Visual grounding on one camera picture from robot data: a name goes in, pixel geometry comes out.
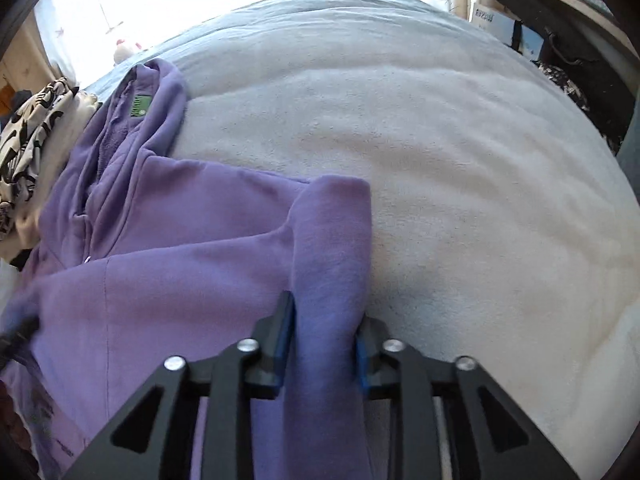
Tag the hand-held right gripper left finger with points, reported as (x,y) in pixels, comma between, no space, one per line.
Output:
(288,340)

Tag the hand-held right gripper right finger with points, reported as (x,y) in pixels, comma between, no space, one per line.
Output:
(361,366)

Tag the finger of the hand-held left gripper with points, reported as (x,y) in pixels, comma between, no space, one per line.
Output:
(17,336)

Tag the purple hoodie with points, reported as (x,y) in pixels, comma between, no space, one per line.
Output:
(200,235)

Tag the grey fleece blanket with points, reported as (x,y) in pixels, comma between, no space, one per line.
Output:
(450,185)

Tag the black and white printed garment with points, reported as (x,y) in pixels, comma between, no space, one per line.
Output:
(30,125)

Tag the cream folded garment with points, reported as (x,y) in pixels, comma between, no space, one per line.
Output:
(67,130)

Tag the pink and white plush toy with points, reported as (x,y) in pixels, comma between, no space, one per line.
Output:
(124,51)

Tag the black and white patterned cloth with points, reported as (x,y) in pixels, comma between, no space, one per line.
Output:
(562,82)

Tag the blue and white box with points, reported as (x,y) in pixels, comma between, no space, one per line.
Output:
(531,42)

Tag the white box with blue print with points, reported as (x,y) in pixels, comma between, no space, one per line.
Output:
(487,22)

